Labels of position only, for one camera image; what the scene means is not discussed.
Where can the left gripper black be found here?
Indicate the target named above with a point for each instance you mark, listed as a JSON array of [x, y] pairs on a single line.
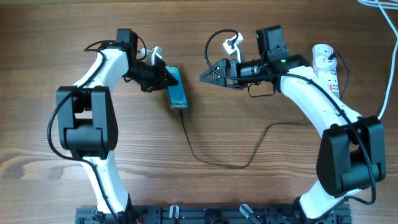
[[158, 82]]

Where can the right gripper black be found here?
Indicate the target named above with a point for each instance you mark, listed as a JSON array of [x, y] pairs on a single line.
[[226, 67]]

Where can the smartphone with teal screen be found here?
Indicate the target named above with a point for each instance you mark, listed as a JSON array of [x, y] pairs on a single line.
[[177, 96]]

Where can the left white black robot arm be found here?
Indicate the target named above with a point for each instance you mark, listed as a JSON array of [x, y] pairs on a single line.
[[83, 126]]

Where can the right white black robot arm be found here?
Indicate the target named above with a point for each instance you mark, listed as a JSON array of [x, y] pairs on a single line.
[[351, 157]]

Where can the white USB charger adapter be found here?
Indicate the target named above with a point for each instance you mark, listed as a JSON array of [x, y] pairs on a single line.
[[323, 63]]

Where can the white power strip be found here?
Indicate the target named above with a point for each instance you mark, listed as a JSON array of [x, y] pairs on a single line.
[[329, 78]]

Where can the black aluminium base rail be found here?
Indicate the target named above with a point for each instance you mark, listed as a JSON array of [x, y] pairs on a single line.
[[276, 213]]

